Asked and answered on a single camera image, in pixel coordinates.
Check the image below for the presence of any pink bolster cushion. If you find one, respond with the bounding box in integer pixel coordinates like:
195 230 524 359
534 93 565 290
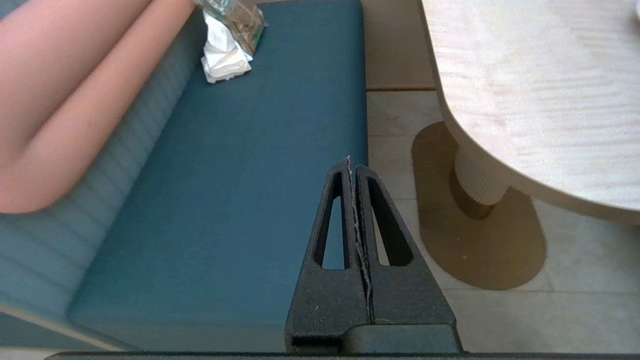
0 0 196 215

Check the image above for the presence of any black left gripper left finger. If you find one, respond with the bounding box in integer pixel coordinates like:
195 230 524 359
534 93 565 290
284 155 374 351

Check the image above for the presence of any teal ribbed sofa backrest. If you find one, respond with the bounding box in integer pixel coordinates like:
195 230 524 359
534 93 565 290
0 20 209 321

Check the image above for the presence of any dark blue seat cushion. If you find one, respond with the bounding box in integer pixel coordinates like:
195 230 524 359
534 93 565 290
67 0 369 351

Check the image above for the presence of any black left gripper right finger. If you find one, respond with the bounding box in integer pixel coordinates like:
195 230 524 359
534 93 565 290
353 164 457 326

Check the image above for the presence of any green patterned snack packet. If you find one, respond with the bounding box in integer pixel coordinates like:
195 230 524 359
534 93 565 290
194 0 266 56

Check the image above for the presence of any beige table pedestal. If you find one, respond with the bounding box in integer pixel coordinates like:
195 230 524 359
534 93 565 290
411 121 548 291

